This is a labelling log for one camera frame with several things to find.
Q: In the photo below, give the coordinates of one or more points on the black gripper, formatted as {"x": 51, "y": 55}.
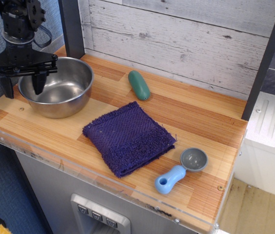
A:
{"x": 18, "y": 60}

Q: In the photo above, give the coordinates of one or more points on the metal bowl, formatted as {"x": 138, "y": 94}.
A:
{"x": 65, "y": 92}

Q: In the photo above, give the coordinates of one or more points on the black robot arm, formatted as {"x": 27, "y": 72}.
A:
{"x": 21, "y": 20}

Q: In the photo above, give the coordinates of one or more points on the green oval toy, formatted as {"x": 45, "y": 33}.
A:
{"x": 139, "y": 85}

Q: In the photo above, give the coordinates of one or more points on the purple folded towel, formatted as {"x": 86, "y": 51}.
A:
{"x": 128, "y": 139}

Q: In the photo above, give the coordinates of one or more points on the silver dispenser button panel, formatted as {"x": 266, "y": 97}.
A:
{"x": 93, "y": 218}

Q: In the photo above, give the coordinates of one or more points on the blue grey measuring scoop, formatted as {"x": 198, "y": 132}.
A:
{"x": 191, "y": 160}

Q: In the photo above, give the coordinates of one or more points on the white ribbed appliance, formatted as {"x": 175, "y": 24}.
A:
{"x": 256, "y": 163}

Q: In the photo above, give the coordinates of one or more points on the dark grey left post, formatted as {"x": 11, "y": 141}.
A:
{"x": 71, "y": 26}

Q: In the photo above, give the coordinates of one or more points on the dark grey post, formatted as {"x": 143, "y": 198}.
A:
{"x": 258, "y": 82}
{"x": 71, "y": 26}

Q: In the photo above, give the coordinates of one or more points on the dark grey right post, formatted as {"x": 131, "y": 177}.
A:
{"x": 258, "y": 82}

